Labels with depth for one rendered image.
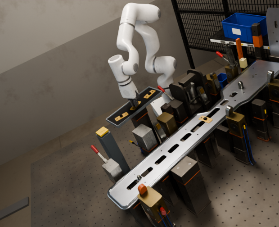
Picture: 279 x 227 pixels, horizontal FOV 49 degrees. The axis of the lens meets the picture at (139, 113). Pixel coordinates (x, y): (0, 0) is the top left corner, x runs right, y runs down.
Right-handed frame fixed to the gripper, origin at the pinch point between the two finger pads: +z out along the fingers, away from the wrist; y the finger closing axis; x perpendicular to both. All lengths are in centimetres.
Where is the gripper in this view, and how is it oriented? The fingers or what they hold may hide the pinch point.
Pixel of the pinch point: (134, 102)
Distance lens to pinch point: 187.0
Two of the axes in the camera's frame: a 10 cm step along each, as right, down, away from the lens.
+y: 8.0, 0.7, -5.9
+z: 3.4, 7.6, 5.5
